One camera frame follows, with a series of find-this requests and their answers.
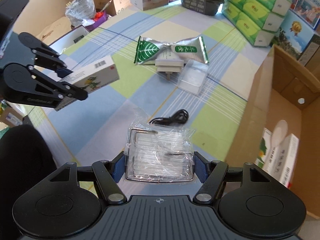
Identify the white plastic spoon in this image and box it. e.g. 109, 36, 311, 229
262, 119, 289, 165

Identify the white power adapter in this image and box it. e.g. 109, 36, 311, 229
155, 59, 184, 80

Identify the plaid tablecloth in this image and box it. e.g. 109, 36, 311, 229
24, 3, 273, 198

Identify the wire rack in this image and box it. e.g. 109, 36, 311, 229
124, 108, 195, 183

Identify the green tissue pack middle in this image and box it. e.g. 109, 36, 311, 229
242, 0, 284, 32

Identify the white green medicine box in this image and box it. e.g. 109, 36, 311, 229
271, 133, 299, 188

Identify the crumpled clear plastic bag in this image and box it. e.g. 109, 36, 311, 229
65, 0, 96, 27

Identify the green cow milk carton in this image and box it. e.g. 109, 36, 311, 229
271, 10, 319, 60

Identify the blue milk carton box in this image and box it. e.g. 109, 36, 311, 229
271, 0, 320, 30

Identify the black usb cable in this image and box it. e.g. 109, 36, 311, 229
149, 109, 190, 126

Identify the clear plastic box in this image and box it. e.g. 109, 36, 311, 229
177, 60, 209, 95

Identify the green tissue pack bottom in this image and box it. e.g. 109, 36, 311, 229
235, 12, 274, 47

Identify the green white throat spray box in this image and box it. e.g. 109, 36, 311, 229
255, 128, 272, 168

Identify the long white dinosaur medicine box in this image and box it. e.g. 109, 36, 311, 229
54, 55, 121, 112

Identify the silver green leaf tea bag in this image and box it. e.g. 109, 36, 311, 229
134, 36, 209, 64

